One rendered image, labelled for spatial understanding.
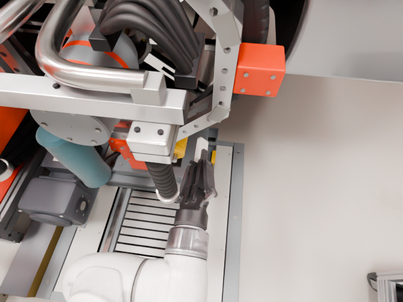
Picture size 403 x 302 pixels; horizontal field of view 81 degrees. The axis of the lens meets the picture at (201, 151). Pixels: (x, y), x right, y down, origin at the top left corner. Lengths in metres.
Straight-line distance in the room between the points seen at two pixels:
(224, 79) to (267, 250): 0.91
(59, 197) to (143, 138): 0.69
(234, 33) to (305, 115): 1.28
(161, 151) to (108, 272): 0.31
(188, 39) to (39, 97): 0.19
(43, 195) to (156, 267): 0.58
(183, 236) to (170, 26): 0.37
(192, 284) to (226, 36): 0.43
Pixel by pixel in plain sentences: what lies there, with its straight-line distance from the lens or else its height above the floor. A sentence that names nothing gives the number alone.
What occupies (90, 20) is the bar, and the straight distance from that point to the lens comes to 0.48.
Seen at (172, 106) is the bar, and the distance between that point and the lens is 0.26.
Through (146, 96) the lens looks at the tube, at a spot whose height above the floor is 0.99.
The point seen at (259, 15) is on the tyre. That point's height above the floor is 0.93.
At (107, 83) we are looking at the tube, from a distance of 0.27.
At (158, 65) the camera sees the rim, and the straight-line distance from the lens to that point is 0.63.
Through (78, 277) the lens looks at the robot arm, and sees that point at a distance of 0.56.
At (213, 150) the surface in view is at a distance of 1.16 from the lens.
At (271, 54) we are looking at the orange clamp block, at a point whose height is 0.88.
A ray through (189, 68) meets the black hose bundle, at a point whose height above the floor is 0.98.
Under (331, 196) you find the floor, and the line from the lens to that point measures 1.42.
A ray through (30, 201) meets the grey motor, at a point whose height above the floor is 0.41.
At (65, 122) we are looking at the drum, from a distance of 0.46.
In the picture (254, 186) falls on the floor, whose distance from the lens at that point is 1.30.
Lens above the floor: 1.18
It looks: 60 degrees down
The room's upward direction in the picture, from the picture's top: straight up
